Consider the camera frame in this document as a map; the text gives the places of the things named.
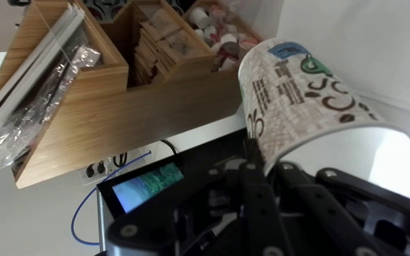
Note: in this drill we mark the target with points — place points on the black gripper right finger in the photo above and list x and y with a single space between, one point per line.
337 200

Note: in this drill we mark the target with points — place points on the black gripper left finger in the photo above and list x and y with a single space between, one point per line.
223 208

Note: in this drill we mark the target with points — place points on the printed white paper cup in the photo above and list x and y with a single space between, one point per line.
298 95

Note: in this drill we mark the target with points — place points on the brown sugar packet stack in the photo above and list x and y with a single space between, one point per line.
162 43

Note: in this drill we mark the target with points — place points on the clear plastic wrapped packets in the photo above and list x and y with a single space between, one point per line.
34 109

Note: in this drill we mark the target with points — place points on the black coffee pod carousel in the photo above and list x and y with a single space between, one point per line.
105 9

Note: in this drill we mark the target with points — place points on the white paper sleeves bundle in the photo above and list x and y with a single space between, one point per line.
38 52

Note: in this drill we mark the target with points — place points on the white wall power outlet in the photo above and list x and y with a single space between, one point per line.
106 173

